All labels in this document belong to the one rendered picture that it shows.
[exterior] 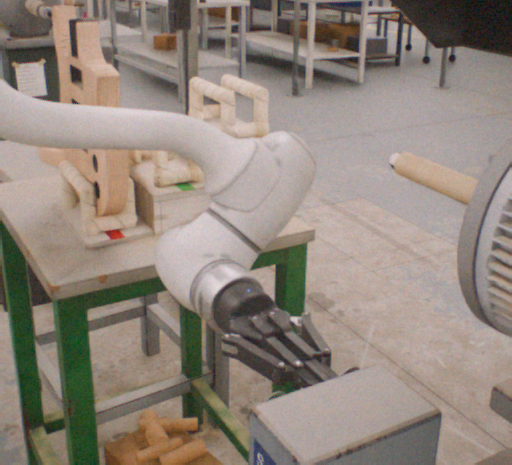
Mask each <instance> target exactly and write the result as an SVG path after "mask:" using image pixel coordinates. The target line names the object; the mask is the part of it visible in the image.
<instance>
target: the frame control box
mask: <svg viewBox="0 0 512 465"><path fill-rule="evenodd" d="M441 422H442V412H441V410H440V409H439V408H438V407H436V406H434V405H433V404H432V403H430V402H429V401H428V400H426V398H425V397H424V396H423V395H421V394H420V393H419V392H418V391H416V390H415V389H414V388H412V387H411V386H410V385H409V384H407V383H406V382H405V381H403V380H402V379H401V378H400V377H397V376H396V375H395V374H393V373H392V372H391V371H390V370H388V369H387V368H386V367H385V366H383V365H381V364H376V365H373V366H370V367H367V368H363V369H360V370H357V371H354V372H351V373H348V374H345V375H342V376H340V377H337V378H333V379H330V380H327V381H324V382H321V383H318V384H315V385H312V386H309V387H306V388H302V389H299V390H297V392H294V393H291V394H288V395H285V396H282V397H279V398H276V399H272V400H269V401H266V402H263V403H260V404H258V405H255V406H253V407H252V408H251V409H250V446H249V465H435V461H436V453H437V446H438V441H439V438H440V430H441Z"/></svg>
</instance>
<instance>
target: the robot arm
mask: <svg viewBox="0 0 512 465"><path fill-rule="evenodd" d="M0 137H1V138H4V139H7V140H10V141H14V143H15V142H18V144H22V145H27V146H33V147H41V148H52V149H83V150H127V149H131V151H151V150H164V152H172V153H176V154H179V155H182V156H184V157H186V158H189V159H191V160H192V161H193V162H195V163H196V164H197V165H198V166H199V167H200V169H201V170H202V172H203V174H204V177H205V191H206V192H207V193H208V194H209V195H210V198H211V200H212V203H211V204H210V205H209V207H208V208H207V209H206V211H205V212H204V213H203V214H202V215H201V216H200V217H199V218H198V219H196V220H195V221H194V222H192V223H191V224H189V225H183V226H178V227H175V228H173V229H171V230H169V231H167V232H165V233H164V234H163V235H162V236H161V237H160V240H159V241H158V243H156V245H155V248H154V254H153V258H154V264H155V268H156V271H158V274H159V276H160V278H161V280H162V281H163V283H164V284H165V286H166V287H167V289H168V290H169V291H170V293H171V294H172V295H173V296H174V297H175V299H176V300H177V301H178V302H179V303H180V304H181V305H182V306H184V307H185V308H188V309H189V310H191V311H194V312H196V313H197V314H198V315H199V316H200V317H201V318H203V319H204V320H205V321H206V322H207V323H208V324H209V326H210V327H211V329H213V330H214V331H215V332H218V333H221V334H224V335H223V336H222V354H223V355H225V356H228V357H231V359H235V360H237V361H239V362H240V363H242V364H244V365H246V366H248V367H249V368H251V369H253V370H254V371H256V372H257V373H259V374H261V375H262V376H264V377H265V378H267V379H269V380H270V381H272V382H273V383H276V384H278V385H285V384H286V381H292V382H293V389H301V387H302V388H306V387H309V386H312V385H315V384H318V383H321V382H324V381H327V380H330V379H333V378H337V377H339V375H338V374H337V373H336V372H334V371H333V370H331V369H330V367H331V349H330V348H329V346H328V345H327V344H326V342H325V341H324V339H323V338H322V336H321V335H320V334H319V332H318V331H317V329H316V328H315V325H314V324H313V323H312V321H311V313H310V312H302V313H301V317H290V314H289V313H287V312H285V311H282V310H280V309H279V308H278V307H277V305H276V303H275V302H273V300H272V299H271V298H270V296H269V295H268V294H267V293H266V292H265V291H264V289H263V286H262V284H261V283H260V281H259V280H258V279H257V278H256V277H254V276H253V275H252V274H251V273H249V272H250V270H251V267H252V265H253V263H254V261H255V260H256V258H257V257H258V255H259V254H260V253H261V251H262V250H263V249H264V248H265V247H266V246H267V245H268V244H269V243H270V242H271V241H272V240H273V238H275V237H277V235H278V234H279V233H280V232H281V231H282V230H283V229H284V227H285V226H286V225H287V224H288V222H289V221H290V220H291V219H292V217H293V216H294V214H295V213H296V212H297V209H298V208H299V206H300V205H301V203H302V202H304V200H305V198H306V197H307V195H308V193H309V191H310V189H311V187H312V185H313V181H314V178H315V175H316V159H315V156H314V154H313V151H312V149H311V148H310V147H309V146H308V144H307V143H306V142H305V141H303V140H302V139H301V138H300V137H298V136H297V135H295V134H293V133H291V132H284V131H281V132H276V133H271V134H268V135H266V136H264V137H263V138H262V139H261V140H260V141H259V142H256V141H255V140H254V139H253V138H244V139H236V138H233V137H230V136H228V135H227V134H225V133H223V132H222V131H220V130H218V129H217V128H214V127H212V126H210V125H208V124H206V123H204V121H202V120H199V119H197V118H194V117H191V116H187V115H182V114H177V113H171V112H163V111H152V110H140V109H128V108H115V107H103V106H91V105H78V104H66V103H57V102H50V101H44V100H39V99H36V98H32V97H29V96H27V95H24V94H22V93H20V92H18V91H16V90H15V89H13V88H12V87H10V86H9V85H7V84H5V83H4V82H3V81H2V80H0ZM291 326H292V328H294V329H295V331H297V335H301V339H302V340H301V339H300V338H299V337H298V336H297V335H295V334H294V333H293V332H292V329H291ZM273 369H276V372H274V371H273Z"/></svg>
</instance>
